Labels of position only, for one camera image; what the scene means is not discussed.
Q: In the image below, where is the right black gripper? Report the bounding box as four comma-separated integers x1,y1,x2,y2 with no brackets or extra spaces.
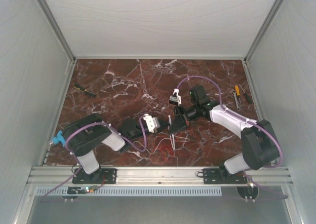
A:
167,104,199,136

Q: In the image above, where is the long white zip tie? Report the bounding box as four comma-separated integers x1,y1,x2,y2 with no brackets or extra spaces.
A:
168,115,176,150

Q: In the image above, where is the white wire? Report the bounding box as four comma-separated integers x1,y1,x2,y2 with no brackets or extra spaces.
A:
130,132,193,152

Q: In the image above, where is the orange wire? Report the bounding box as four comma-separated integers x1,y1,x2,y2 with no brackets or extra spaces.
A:
150,132,193,158

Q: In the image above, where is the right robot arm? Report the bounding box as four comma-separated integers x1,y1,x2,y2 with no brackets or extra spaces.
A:
168,85,280,184

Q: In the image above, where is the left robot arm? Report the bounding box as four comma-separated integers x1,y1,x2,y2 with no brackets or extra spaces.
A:
58,113,170,184

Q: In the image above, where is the silver wrench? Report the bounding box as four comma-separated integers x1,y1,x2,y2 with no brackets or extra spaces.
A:
233,90,240,111

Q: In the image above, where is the small circuit board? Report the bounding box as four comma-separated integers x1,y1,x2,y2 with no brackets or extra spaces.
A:
84,186,98,193

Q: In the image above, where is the blue plastic fitting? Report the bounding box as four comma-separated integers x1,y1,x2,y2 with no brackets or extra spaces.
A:
49,131,66,147

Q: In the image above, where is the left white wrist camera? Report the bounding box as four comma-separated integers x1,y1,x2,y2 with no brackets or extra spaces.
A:
143,113,160,133

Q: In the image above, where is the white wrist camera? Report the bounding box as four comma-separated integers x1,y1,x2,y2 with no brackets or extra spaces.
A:
169,88,182,106
143,113,160,133

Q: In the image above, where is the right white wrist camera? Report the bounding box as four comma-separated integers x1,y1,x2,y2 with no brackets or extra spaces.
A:
169,88,182,106

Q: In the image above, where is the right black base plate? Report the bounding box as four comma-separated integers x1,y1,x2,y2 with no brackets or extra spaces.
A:
202,168,247,185

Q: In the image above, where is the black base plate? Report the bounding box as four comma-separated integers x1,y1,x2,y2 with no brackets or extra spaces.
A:
202,168,247,185
72,168,118,185

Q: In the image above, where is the yellow handled screwdriver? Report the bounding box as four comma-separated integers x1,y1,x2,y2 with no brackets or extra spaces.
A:
235,85,240,96

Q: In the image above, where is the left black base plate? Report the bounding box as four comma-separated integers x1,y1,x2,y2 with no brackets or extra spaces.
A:
72,168,118,185

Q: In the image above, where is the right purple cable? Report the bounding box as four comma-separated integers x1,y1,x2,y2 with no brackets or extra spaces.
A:
176,75,289,200

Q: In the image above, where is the purple cable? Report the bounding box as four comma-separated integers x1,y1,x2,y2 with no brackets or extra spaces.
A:
176,75,289,200
39,115,149,203

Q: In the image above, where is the slotted grey cable duct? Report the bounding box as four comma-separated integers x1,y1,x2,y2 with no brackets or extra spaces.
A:
36,187,222,197

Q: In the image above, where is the aluminium front rail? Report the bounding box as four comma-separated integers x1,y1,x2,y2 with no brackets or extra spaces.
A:
27,166,293,186

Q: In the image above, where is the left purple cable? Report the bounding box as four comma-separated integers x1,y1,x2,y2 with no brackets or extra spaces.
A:
39,115,149,203

